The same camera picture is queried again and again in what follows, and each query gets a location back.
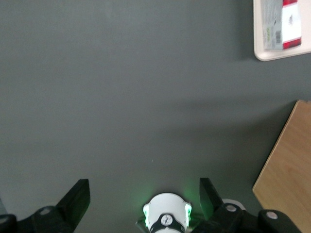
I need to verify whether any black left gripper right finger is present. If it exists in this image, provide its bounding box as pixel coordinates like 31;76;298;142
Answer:
191;178;299;233

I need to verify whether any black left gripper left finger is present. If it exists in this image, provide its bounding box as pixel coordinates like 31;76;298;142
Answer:
0;179;91;233

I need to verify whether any red and white cookie box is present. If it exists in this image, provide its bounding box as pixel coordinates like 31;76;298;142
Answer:
261;0;303;52

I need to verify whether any cream white rectangular tray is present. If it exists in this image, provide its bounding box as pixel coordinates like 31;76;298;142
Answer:
253;0;311;62

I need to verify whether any light wooden board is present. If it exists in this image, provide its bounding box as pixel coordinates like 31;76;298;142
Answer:
252;100;311;233

